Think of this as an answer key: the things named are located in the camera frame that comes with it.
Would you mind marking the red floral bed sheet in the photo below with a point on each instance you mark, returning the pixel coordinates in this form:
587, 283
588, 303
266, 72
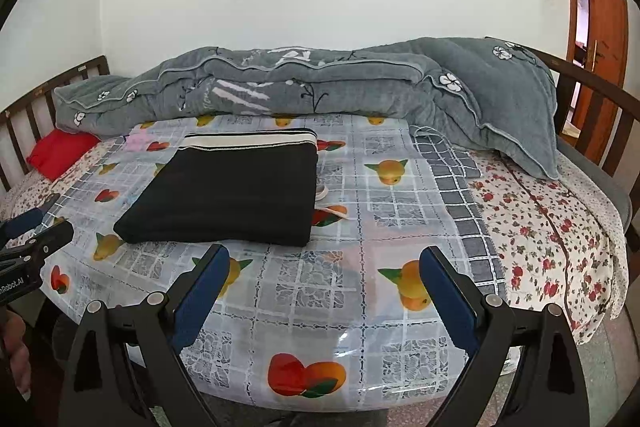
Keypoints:
540, 227

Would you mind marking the fruit print plastic sheet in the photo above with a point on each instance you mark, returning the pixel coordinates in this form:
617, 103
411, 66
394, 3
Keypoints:
300, 287

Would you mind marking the grey checked cloth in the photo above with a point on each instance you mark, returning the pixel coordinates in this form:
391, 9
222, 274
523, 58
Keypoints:
460, 207

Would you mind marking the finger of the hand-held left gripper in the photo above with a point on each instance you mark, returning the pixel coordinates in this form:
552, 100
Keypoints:
22, 222
55, 237

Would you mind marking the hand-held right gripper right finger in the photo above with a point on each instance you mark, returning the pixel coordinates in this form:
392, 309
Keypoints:
450, 302

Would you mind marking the dark wooden bed frame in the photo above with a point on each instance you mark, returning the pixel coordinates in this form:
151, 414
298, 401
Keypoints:
590, 77

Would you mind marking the grey floral quilt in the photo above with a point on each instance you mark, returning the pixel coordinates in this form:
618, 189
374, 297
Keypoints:
350, 82

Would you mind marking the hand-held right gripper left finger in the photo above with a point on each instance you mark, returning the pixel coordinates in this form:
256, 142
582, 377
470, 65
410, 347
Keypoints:
200, 302

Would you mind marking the person's left hand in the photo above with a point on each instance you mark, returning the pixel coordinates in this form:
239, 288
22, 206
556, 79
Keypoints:
15, 357

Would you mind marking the black pants with white stripe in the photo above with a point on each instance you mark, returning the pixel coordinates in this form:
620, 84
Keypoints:
225, 192

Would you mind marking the red pillow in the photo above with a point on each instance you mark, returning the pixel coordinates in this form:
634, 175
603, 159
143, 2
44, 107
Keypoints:
62, 152

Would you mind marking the brown wooden door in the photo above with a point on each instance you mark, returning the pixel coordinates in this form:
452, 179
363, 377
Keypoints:
600, 7

